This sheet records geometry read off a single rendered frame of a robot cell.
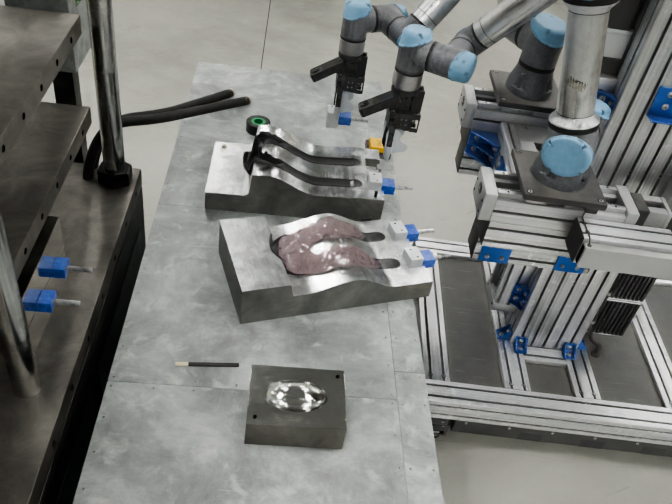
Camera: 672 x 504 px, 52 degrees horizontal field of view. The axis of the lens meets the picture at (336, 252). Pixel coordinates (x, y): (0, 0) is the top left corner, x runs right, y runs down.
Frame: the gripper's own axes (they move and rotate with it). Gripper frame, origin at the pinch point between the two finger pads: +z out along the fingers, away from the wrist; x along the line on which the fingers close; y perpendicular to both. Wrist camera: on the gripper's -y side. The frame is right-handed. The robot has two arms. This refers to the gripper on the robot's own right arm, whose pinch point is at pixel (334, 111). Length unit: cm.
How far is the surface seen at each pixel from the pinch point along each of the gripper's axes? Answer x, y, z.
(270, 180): -35.9, -18.1, 2.9
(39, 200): -68, -68, -9
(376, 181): -31.1, 11.6, 3.3
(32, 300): -86, -66, 3
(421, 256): -58, 22, 7
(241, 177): -27.5, -26.4, 8.8
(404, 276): -63, 18, 9
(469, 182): 108, 87, 95
